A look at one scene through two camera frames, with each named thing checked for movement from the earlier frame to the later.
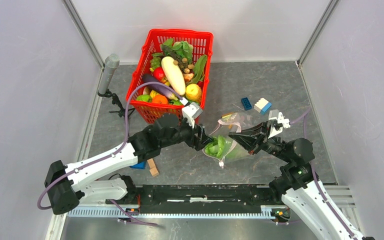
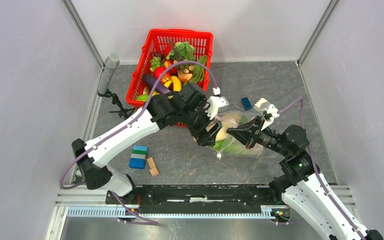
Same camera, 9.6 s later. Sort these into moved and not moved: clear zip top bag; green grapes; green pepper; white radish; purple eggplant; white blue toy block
Moved: clear zip top bag; white radish
Not moved: white blue toy block; green pepper; green grapes; purple eggplant
